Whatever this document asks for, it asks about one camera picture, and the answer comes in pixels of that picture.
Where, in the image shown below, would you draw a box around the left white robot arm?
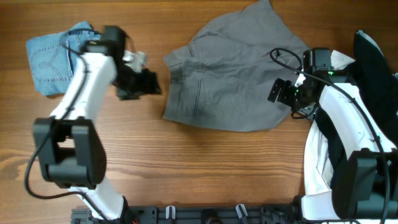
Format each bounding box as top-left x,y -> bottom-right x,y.
24,26 -> 161,223

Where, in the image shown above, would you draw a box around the black garment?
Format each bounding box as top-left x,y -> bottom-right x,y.
304,30 -> 397,195

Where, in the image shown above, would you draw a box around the white shirt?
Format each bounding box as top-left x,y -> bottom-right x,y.
303,49 -> 398,224

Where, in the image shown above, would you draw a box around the folded blue denim shorts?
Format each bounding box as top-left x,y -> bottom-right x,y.
25,21 -> 101,96

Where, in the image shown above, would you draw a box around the grey shorts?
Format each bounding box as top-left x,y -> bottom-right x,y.
164,1 -> 307,132

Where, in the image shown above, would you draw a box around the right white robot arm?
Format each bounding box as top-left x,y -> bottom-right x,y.
268,70 -> 397,223

